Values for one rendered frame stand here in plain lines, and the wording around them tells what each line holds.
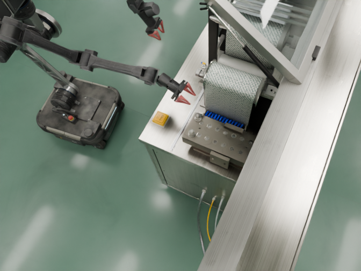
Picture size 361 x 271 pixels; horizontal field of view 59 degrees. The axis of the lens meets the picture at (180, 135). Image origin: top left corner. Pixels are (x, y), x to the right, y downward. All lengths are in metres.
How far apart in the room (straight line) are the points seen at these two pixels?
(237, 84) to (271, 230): 0.66
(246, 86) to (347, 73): 0.39
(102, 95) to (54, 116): 0.43
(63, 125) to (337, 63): 2.10
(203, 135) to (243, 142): 0.20
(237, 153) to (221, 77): 0.38
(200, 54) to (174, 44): 1.29
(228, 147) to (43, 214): 1.76
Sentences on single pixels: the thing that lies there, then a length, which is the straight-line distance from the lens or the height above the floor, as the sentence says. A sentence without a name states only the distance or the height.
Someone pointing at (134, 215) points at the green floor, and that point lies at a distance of 2.60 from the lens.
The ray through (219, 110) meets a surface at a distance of 1.63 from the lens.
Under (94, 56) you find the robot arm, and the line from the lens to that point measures 1.77.
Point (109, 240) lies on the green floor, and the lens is 2.61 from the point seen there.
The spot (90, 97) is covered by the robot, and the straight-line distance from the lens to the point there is 2.85.
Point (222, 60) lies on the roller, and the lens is 1.60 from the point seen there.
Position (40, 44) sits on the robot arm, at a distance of 1.72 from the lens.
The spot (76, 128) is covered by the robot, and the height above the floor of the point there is 0.24.
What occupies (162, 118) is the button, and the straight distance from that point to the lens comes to 1.80.
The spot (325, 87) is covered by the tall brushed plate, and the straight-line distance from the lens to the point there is 1.33.
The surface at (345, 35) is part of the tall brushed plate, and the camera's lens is 1.51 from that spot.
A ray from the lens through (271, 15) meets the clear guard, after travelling 1.05.
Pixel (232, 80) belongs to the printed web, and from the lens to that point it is 1.45.
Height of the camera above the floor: 2.48
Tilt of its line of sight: 64 degrees down
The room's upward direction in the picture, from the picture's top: 11 degrees counter-clockwise
